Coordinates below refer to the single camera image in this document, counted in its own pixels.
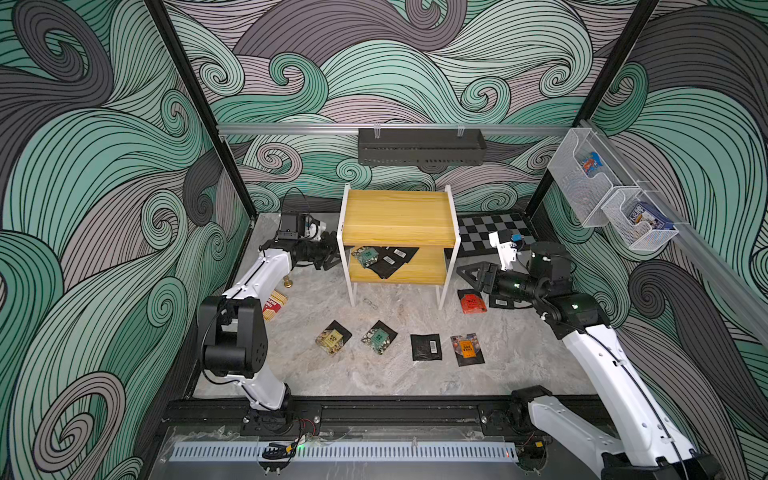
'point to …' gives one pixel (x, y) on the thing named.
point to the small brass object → (287, 283)
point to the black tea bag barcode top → (426, 347)
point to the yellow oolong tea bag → (333, 337)
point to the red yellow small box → (273, 304)
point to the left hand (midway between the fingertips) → (350, 246)
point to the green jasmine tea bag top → (380, 337)
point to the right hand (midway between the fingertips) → (464, 271)
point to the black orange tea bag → (467, 349)
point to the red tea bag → (471, 301)
